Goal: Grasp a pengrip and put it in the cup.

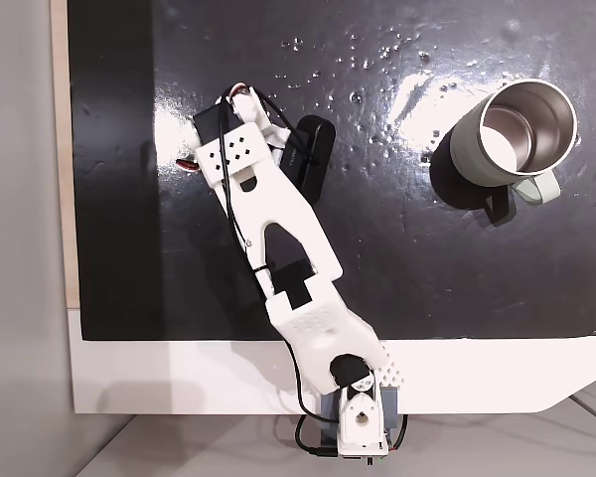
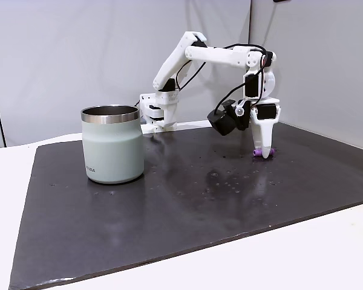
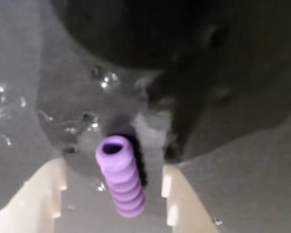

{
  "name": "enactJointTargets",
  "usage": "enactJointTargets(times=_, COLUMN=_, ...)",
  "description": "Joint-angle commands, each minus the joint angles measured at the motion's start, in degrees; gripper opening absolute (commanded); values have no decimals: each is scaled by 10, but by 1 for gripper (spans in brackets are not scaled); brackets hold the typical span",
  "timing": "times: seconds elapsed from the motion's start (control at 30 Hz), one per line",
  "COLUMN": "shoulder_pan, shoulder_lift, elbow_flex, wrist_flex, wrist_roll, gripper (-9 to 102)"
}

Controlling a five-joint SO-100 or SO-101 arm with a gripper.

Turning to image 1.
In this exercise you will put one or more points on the black glossy table mat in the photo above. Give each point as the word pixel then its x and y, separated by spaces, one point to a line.
pixel 402 258

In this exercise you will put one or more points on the black oval camera box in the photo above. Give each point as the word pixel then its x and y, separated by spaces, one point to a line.
pixel 313 159

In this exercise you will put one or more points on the grey-green steel mug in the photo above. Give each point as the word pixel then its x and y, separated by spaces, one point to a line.
pixel 477 154

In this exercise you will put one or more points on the grey base clamp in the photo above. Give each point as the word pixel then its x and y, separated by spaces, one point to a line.
pixel 391 407

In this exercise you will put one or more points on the light wooden board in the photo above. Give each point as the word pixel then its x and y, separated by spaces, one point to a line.
pixel 62 149

